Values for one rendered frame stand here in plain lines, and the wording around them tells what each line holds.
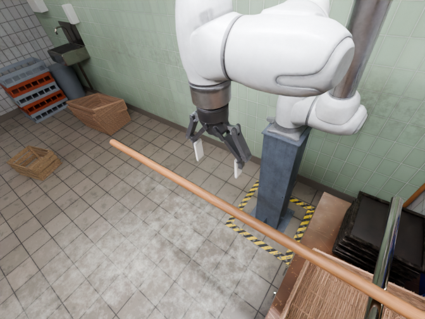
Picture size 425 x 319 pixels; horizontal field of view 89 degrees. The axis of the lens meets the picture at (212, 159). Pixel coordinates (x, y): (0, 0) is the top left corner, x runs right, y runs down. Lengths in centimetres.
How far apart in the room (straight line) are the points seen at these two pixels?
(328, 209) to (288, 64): 126
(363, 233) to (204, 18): 109
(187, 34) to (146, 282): 180
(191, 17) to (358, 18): 60
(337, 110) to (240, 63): 74
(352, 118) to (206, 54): 81
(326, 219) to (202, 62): 123
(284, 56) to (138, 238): 197
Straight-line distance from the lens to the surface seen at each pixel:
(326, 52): 32
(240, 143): 51
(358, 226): 123
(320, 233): 141
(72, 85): 452
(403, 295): 121
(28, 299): 242
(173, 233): 204
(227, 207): 68
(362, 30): 90
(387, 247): 77
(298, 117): 113
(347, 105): 105
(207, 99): 45
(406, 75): 162
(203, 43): 39
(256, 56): 34
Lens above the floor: 179
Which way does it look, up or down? 46 degrees down
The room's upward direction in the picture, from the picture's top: 8 degrees counter-clockwise
